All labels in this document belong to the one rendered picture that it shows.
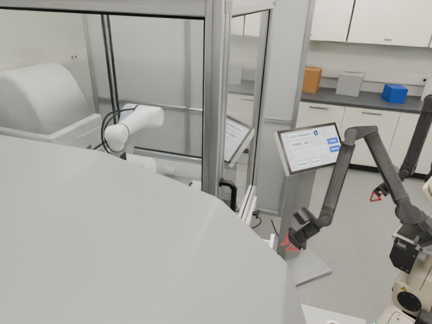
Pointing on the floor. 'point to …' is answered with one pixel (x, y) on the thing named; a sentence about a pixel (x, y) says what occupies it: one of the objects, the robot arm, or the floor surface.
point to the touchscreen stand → (303, 265)
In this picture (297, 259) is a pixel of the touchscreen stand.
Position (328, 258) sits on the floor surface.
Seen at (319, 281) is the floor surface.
